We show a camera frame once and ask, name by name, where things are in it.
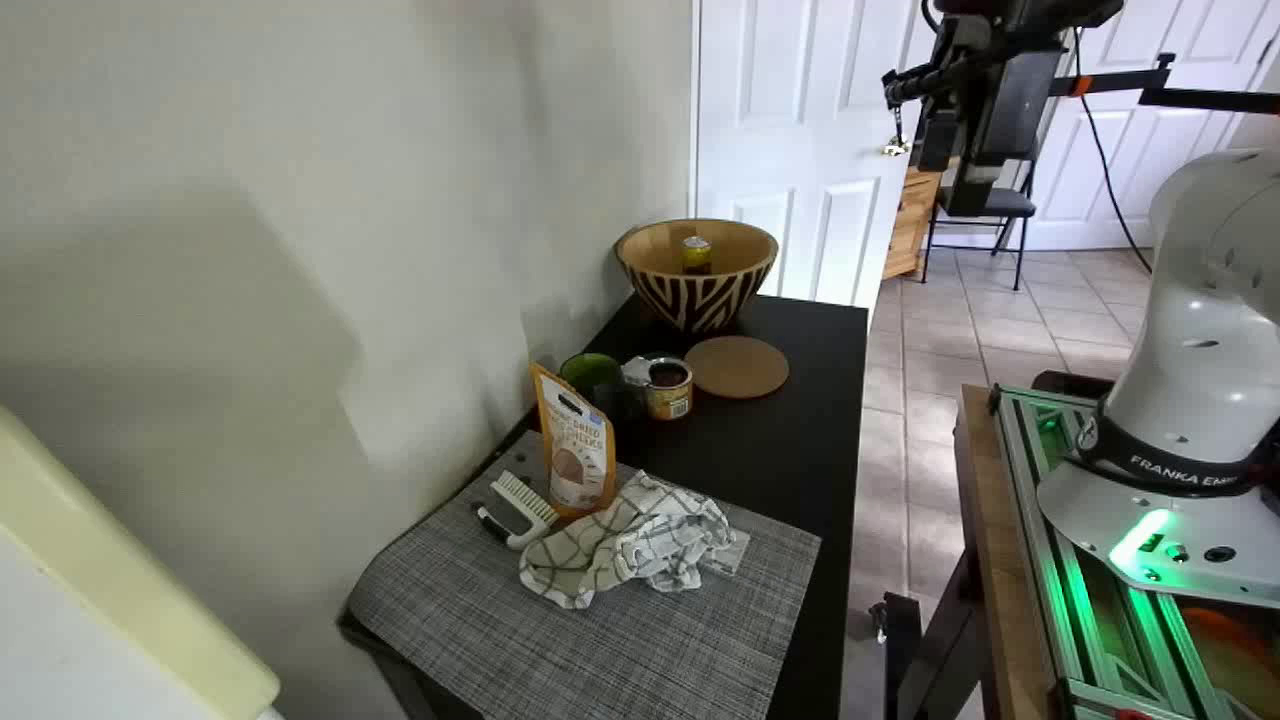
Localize white and orange packet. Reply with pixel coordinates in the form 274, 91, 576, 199
533, 366, 622, 518

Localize wooden zebra pattern bowl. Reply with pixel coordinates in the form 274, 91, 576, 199
611, 215, 784, 334

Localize gray woven mat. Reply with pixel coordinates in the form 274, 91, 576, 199
346, 431, 825, 720

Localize small opened pudding cup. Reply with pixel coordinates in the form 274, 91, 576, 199
619, 353, 700, 422

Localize green glass cup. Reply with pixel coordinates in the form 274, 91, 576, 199
554, 349, 629, 421

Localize round cork coaster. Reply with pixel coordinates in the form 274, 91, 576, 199
684, 331, 790, 404

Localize black table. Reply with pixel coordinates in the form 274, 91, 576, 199
336, 290, 873, 720

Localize white checked cloth towel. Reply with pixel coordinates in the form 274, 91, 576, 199
514, 466, 751, 612

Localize white brush tool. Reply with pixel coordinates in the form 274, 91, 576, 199
471, 466, 560, 550

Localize white panelled door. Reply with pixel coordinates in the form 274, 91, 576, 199
692, 0, 934, 312

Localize wooden workbench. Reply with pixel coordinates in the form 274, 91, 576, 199
889, 379, 1071, 720

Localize black chair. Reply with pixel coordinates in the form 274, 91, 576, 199
916, 47, 1071, 295

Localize white closet doors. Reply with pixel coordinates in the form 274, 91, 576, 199
1034, 0, 1280, 257

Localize black hanging cable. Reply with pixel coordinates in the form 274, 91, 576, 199
1066, 22, 1155, 276

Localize black camera rig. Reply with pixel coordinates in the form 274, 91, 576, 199
874, 0, 1130, 111

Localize aluminium rail frame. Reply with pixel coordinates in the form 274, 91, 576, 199
996, 384, 1280, 720

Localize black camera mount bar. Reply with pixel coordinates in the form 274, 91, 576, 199
1042, 51, 1280, 116

